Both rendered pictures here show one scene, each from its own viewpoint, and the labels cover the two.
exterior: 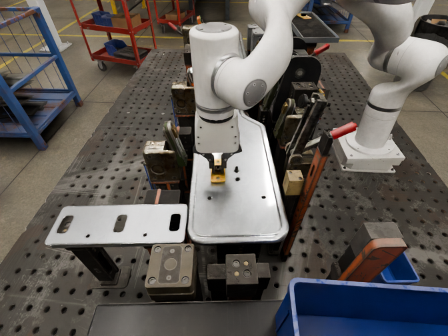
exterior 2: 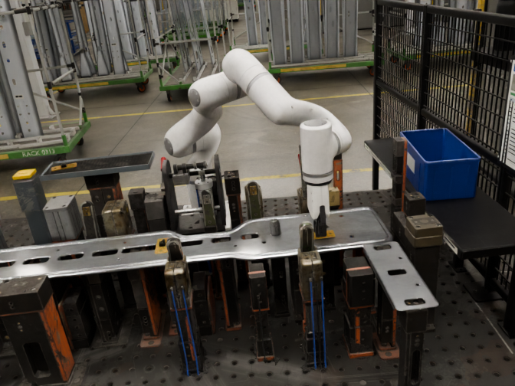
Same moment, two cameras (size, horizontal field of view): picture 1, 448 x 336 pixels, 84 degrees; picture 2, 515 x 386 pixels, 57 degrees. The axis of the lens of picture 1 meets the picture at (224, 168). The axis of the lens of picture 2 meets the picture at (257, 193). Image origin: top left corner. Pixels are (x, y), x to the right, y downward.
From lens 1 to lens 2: 1.38 m
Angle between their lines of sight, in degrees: 73
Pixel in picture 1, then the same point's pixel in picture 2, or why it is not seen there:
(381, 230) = (398, 139)
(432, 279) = not seen: hidden behind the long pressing
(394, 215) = not seen: hidden behind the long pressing
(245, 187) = (334, 223)
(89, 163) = not seen: outside the picture
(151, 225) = (391, 256)
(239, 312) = (431, 209)
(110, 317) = (464, 243)
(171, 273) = (429, 219)
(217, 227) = (376, 230)
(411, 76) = (214, 142)
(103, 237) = (413, 276)
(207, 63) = (332, 137)
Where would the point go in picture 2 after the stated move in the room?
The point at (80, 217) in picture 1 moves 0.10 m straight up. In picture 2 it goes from (403, 295) to (405, 259)
